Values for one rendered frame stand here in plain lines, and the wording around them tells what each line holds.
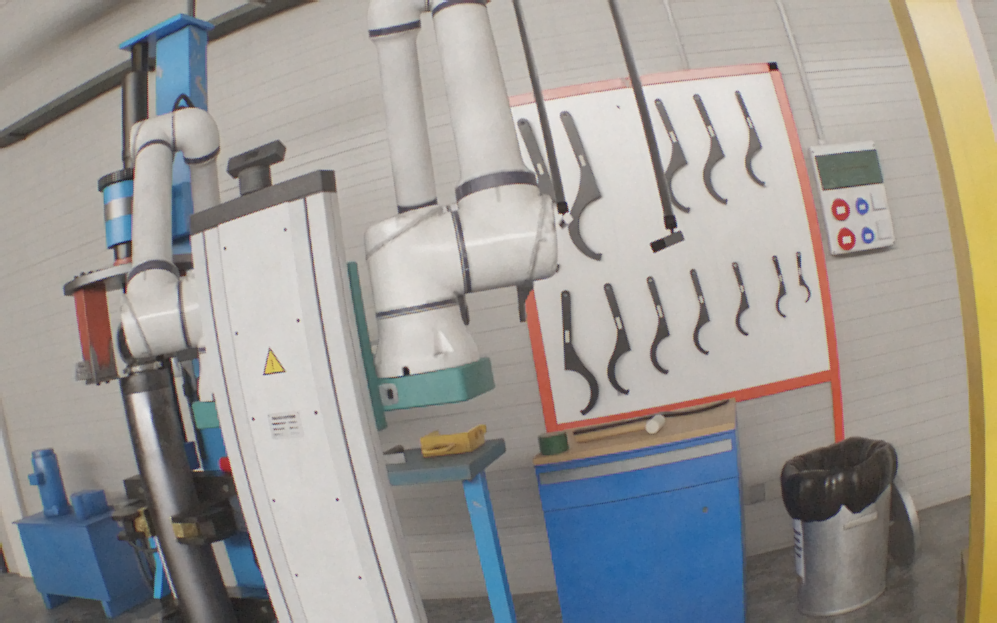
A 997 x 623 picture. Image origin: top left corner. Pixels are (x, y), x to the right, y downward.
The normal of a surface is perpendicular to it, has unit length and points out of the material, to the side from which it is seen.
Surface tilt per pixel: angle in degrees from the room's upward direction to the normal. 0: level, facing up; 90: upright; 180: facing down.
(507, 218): 80
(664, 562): 90
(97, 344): 90
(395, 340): 71
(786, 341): 90
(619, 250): 90
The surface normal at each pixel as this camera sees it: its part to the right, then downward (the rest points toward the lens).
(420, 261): 0.10, 0.02
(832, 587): -0.53, 0.17
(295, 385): -0.31, 0.08
